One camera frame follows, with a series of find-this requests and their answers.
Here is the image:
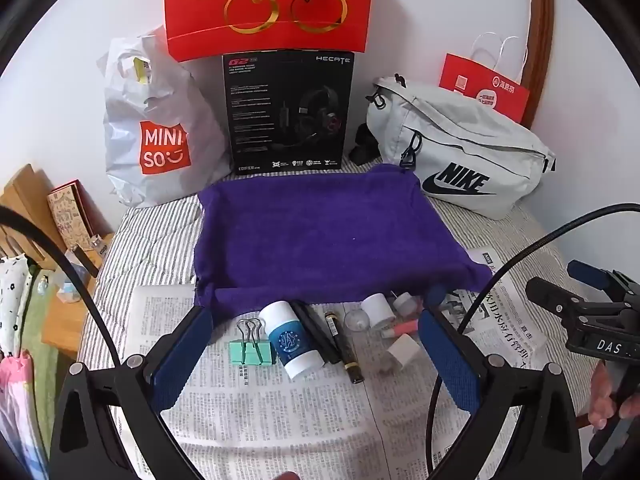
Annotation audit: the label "patterned book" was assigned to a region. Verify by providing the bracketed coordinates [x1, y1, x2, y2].
[47, 180, 103, 251]

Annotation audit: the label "wooden boards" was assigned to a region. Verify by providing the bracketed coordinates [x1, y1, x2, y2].
[0, 162, 68, 261]

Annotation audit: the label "black bag strap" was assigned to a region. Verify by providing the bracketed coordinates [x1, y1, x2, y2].
[349, 125, 381, 166]

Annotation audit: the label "black and gold tube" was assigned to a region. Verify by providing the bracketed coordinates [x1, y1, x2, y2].
[324, 311, 366, 386]

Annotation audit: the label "purple towel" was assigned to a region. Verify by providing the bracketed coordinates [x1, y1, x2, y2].
[192, 162, 493, 308]

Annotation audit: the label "newspaper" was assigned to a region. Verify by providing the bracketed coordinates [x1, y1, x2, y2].
[120, 245, 551, 480]

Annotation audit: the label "green binder clip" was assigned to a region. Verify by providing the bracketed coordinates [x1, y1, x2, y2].
[229, 317, 276, 367]

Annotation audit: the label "grey waist bag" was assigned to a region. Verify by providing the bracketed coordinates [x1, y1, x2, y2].
[365, 74, 557, 221]

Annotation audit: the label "white plastic shopping bag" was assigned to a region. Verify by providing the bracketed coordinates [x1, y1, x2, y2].
[97, 25, 233, 208]

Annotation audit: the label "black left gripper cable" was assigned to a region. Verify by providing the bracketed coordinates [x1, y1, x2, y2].
[0, 205, 123, 368]

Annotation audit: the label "long black box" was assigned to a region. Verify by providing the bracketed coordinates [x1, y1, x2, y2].
[290, 300, 343, 365]

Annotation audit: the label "pink tube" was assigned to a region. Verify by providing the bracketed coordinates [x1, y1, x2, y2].
[381, 324, 420, 340]

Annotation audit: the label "small red paper bag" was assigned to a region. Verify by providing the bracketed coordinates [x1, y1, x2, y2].
[440, 32, 531, 126]

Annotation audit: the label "white cube eraser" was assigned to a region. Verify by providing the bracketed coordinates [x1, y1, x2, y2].
[387, 334, 421, 370]

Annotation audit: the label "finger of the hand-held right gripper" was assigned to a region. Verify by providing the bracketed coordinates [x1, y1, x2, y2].
[525, 276, 591, 323]
[567, 259, 640, 306]

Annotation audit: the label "clear round cap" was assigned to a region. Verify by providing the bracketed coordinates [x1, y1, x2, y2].
[345, 309, 372, 332]

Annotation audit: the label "brown wooden frame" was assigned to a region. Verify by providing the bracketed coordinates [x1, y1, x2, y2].
[527, 0, 556, 133]

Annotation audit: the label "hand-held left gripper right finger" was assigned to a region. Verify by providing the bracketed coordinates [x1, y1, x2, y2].
[417, 305, 583, 480]

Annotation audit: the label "black headset box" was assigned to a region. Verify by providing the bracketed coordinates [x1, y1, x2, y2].
[222, 50, 356, 177]

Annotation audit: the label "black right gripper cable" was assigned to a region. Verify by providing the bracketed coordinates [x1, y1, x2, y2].
[430, 203, 640, 463]

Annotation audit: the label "white and blue bottle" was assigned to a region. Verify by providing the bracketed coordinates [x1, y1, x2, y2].
[258, 300, 325, 380]

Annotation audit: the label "white cylindrical cap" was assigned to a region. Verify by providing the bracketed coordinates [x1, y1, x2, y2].
[361, 293, 397, 329]

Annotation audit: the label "person's right hand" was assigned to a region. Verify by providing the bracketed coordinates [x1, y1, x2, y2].
[587, 360, 640, 431]

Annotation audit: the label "wooden nightstand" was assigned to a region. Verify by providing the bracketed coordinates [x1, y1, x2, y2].
[40, 232, 116, 361]

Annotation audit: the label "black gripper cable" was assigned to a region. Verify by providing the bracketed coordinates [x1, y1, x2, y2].
[430, 203, 640, 463]
[0, 205, 123, 368]

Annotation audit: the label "floral cloth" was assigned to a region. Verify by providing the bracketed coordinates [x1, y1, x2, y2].
[0, 255, 41, 361]

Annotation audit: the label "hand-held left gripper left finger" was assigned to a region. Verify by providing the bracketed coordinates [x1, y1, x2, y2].
[48, 305, 213, 480]

